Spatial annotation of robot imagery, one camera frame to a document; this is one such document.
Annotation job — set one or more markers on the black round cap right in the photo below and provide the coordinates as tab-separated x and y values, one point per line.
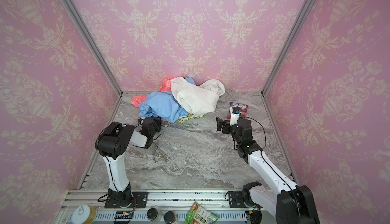
170	217

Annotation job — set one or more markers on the pink patterned cloth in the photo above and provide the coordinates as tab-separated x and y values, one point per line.
165	87

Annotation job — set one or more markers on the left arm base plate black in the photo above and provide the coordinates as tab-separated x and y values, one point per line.
136	200

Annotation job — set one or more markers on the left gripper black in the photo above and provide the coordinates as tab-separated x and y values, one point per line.
157	121

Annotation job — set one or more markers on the aluminium corner post right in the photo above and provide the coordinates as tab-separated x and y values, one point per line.
296	27

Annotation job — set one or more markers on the purple berries candy bag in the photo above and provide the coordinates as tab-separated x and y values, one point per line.
244	109

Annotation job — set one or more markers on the black round device right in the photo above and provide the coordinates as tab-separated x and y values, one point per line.
254	217

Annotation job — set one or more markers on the light blue cloth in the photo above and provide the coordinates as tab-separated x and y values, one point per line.
163	105

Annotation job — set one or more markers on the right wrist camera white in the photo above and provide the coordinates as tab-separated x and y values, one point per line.
234	115

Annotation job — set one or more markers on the aluminium frame rail front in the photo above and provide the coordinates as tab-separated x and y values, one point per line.
176	200

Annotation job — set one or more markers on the green snack packet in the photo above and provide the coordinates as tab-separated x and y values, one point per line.
199	215

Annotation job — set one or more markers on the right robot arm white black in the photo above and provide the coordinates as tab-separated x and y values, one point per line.
285	200

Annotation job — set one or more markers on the black round cap left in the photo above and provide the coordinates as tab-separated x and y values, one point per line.
154	215

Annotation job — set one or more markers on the black round cap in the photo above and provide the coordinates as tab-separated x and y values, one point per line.
154	215
170	217

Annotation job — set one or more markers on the white lid jar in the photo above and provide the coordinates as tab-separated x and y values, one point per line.
84	214

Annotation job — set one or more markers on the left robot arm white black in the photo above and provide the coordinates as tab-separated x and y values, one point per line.
112	144

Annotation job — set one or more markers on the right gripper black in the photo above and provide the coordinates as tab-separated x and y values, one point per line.
227	127

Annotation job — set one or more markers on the small black electronics board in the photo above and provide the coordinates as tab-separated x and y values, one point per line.
123	215

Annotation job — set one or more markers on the aluminium corner post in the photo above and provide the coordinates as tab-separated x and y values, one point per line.
86	34
296	27

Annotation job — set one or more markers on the white cloth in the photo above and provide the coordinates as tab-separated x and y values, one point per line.
197	100

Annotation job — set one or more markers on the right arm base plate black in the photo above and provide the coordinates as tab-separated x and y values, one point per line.
236	199

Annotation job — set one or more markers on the floral yellow green cloth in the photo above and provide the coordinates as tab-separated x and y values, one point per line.
189	117

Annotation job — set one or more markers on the aluminium corner post left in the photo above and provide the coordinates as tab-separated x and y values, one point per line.
86	34

